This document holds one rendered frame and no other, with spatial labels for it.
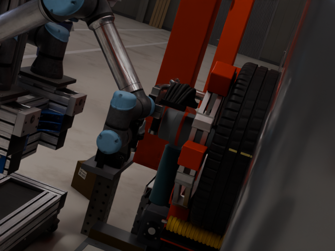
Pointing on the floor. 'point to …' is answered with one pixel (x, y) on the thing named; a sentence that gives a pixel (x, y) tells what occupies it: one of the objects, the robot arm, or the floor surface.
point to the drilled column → (99, 202)
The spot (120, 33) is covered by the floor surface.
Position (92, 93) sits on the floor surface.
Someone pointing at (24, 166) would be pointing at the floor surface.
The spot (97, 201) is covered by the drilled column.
